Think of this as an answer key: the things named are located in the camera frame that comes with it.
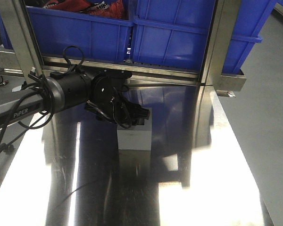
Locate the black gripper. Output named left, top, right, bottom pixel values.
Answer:
left=84, top=97, right=150, bottom=126

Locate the gray hollow cube base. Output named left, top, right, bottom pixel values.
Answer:
left=117, top=108, right=152, bottom=151

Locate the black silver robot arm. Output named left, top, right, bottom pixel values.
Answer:
left=0, top=67, right=150, bottom=129

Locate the blue plastic bin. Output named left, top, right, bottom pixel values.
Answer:
left=132, top=0, right=276, bottom=74

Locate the blue bin with clothes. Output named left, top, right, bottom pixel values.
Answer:
left=25, top=0, right=133, bottom=62

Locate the red black clothing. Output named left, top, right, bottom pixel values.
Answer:
left=42, top=0, right=127, bottom=19

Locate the stainless steel rack frame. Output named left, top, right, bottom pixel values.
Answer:
left=0, top=0, right=247, bottom=97

